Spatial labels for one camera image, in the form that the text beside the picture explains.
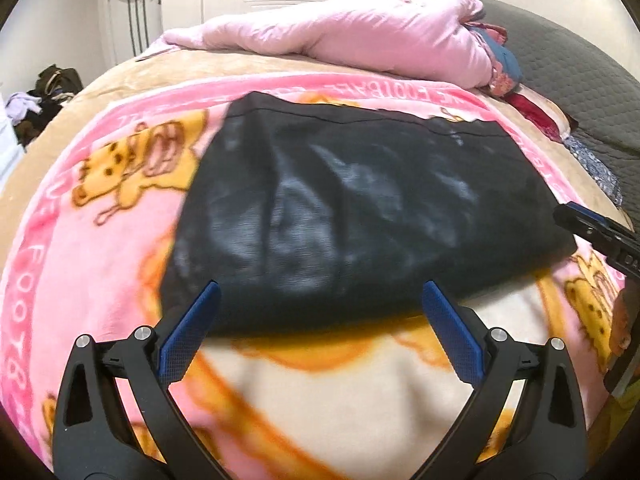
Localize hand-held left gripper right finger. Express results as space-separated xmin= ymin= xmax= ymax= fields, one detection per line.
xmin=415 ymin=280 xmax=591 ymax=480

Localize lavender cloth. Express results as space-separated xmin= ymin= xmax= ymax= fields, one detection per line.
xmin=5 ymin=91 xmax=45 ymax=125

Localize beige plush bed blanket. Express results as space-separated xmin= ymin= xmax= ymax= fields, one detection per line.
xmin=0 ymin=42 xmax=640 ymax=241

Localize grey quilted bedspread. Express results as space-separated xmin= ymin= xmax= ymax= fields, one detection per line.
xmin=430 ymin=0 xmax=640 ymax=211

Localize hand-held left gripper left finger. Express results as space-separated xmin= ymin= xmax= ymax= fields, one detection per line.
xmin=52 ymin=280 xmax=223 ymax=480

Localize dark brown bag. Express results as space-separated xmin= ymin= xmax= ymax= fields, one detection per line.
xmin=27 ymin=64 xmax=85 ymax=111

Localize red cloth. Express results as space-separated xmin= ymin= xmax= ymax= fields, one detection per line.
xmin=505 ymin=85 xmax=575 ymax=143

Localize blue floral cloth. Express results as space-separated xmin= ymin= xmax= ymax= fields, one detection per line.
xmin=467 ymin=22 xmax=524 ymax=98

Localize pink quilt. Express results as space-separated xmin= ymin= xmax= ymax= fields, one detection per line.
xmin=162 ymin=0 xmax=501 ymax=88

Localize pink printed blanket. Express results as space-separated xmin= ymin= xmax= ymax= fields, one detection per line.
xmin=0 ymin=72 xmax=636 ymax=480

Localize black leather pants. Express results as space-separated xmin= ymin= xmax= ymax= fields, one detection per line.
xmin=160 ymin=91 xmax=578 ymax=338

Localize blue patterned cloth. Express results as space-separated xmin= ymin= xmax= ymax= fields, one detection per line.
xmin=562 ymin=132 xmax=627 ymax=208

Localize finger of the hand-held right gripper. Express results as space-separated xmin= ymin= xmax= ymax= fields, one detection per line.
xmin=562 ymin=202 xmax=638 ymax=242
xmin=552 ymin=207 xmax=640 ymax=277

